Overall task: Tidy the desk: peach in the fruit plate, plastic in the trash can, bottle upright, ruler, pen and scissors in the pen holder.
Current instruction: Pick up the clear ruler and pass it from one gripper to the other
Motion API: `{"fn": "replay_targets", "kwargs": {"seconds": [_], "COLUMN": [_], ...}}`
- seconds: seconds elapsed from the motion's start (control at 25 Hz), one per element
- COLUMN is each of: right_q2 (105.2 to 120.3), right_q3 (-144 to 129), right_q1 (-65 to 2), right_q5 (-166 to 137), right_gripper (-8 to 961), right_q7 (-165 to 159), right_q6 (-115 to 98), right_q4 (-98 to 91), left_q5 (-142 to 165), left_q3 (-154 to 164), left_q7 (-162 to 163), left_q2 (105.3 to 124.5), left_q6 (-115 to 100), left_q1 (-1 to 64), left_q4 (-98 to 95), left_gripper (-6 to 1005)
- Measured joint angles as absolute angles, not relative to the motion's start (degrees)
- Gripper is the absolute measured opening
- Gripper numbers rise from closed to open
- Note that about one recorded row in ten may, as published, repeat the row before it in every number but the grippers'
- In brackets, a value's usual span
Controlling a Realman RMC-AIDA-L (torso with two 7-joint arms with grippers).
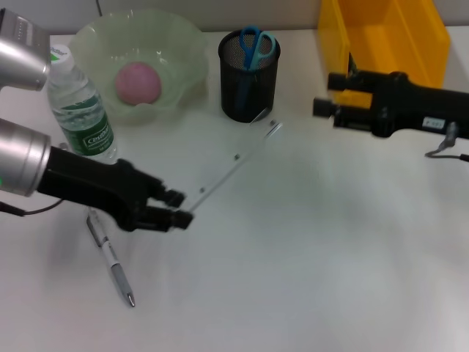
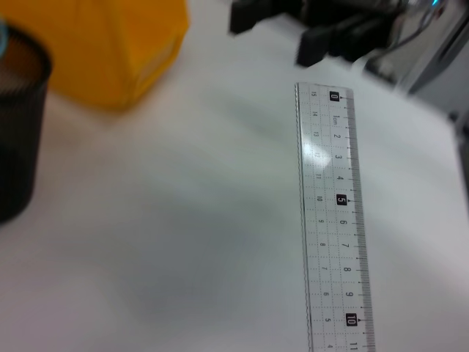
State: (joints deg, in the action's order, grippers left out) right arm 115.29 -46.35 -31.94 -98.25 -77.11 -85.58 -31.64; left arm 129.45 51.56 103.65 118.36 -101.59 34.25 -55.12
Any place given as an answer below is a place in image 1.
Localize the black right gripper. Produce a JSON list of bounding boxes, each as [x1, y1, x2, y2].
[[313, 70, 469, 140]]

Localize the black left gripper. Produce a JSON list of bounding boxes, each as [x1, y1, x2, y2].
[[36, 145, 194, 233]]

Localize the clear plastic ruler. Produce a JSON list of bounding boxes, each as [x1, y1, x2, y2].
[[188, 108, 286, 214]]

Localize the silver pen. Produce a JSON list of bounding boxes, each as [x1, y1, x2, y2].
[[86, 208, 137, 308]]

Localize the blue scissors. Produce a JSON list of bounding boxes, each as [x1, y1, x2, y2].
[[234, 25, 278, 111]]

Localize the pink peach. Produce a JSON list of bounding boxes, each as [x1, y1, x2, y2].
[[115, 61, 163, 106]]

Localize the clear green-label water bottle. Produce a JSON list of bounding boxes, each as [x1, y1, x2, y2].
[[46, 43, 119, 164]]

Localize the black mesh pen holder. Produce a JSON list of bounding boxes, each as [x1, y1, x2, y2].
[[218, 29, 282, 124]]

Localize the pale green glass fruit plate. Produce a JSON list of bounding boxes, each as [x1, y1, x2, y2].
[[69, 9, 208, 125]]

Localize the yellow plastic bin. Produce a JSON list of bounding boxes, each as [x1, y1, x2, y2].
[[317, 0, 451, 107]]

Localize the right gripper cable with plug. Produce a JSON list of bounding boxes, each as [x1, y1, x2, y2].
[[424, 122, 469, 163]]

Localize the gripper cable with plug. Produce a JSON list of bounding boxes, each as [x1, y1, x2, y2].
[[424, 122, 469, 163], [0, 199, 64, 218]]

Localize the left gripper cable with plug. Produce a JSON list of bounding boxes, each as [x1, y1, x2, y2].
[[0, 199, 64, 218]]

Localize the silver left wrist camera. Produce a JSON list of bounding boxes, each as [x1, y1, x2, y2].
[[0, 9, 52, 92]]

